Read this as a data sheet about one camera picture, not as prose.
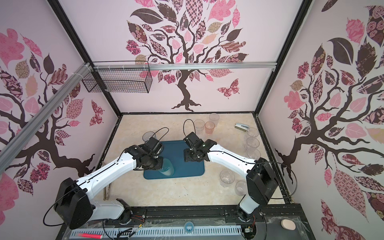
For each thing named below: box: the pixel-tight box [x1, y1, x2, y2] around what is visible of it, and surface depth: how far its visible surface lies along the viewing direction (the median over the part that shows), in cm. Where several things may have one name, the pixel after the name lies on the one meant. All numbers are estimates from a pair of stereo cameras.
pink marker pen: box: [78, 233, 104, 240], surface depth 71 cm
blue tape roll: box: [184, 221, 195, 234], surface depth 71 cm
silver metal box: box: [234, 123, 250, 132], surface depth 112 cm
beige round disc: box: [281, 219, 296, 231], surface depth 71 cm
